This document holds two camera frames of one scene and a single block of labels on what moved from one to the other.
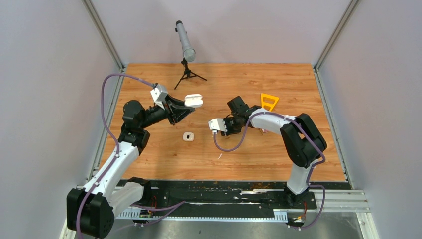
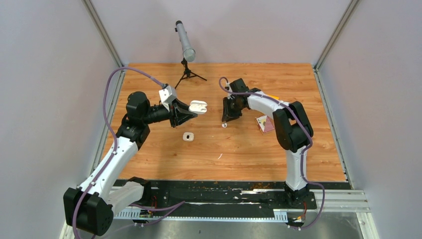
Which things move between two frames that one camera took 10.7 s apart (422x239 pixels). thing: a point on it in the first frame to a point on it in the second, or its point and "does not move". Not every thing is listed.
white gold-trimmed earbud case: x=188 y=136 does not move
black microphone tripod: x=187 y=73 does not move
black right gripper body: x=233 y=125 to x=233 y=110
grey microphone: x=189 y=54 does not move
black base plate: x=225 y=195 does not move
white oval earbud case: x=193 y=100 to x=198 y=106
